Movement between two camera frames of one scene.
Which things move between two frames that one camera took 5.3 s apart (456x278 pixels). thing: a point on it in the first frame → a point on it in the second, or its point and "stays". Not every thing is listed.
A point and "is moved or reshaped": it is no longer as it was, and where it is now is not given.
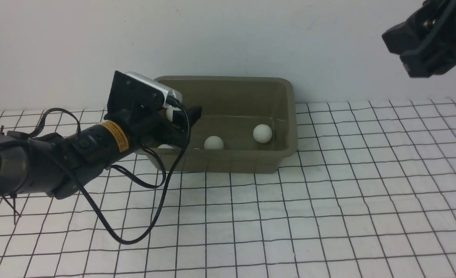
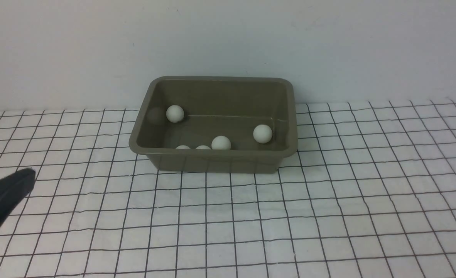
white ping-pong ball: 262,133 stays
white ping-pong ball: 213,142 is moved or reshaped
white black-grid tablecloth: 371,190 stays
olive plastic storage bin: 246,124 stays
